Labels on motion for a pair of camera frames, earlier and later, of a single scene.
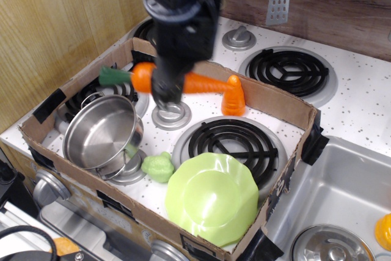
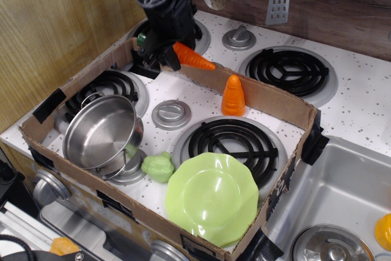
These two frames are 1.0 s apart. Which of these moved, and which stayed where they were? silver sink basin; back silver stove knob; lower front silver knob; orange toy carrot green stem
Moved: orange toy carrot green stem
Stayed: lower front silver knob; silver sink basin; back silver stove knob
